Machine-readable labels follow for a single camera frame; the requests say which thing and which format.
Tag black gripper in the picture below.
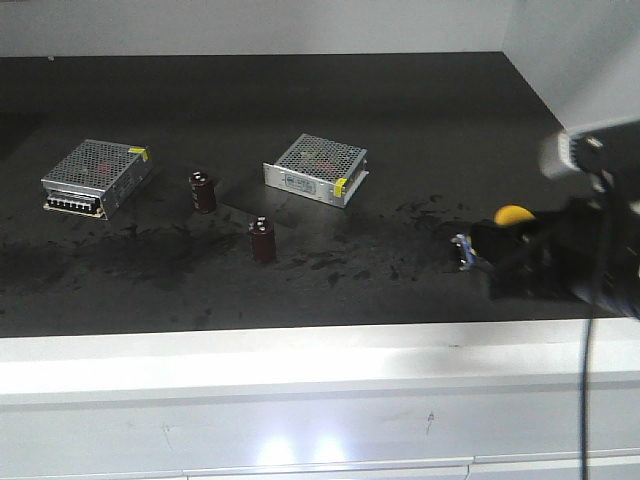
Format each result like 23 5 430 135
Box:
469 198 639 318

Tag yellow mushroom push button switch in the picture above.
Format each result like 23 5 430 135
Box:
449 204 537 274

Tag white cabinet drawer front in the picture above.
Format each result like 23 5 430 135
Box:
0 379 640 480

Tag right metal mesh power supply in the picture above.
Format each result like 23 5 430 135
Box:
263 133 369 209

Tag metal mesh power supply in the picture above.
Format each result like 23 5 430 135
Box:
41 139 153 220
263 133 369 209

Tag front dark brown capacitor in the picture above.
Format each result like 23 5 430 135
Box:
248 216 277 263

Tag dark brown capacitor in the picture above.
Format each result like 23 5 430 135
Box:
248 216 277 263
189 171 217 213

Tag rear dark brown capacitor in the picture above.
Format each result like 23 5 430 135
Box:
189 171 217 213

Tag left metal mesh power supply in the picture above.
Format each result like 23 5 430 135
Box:
41 139 153 220

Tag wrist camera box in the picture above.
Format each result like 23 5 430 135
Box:
538 118 639 179

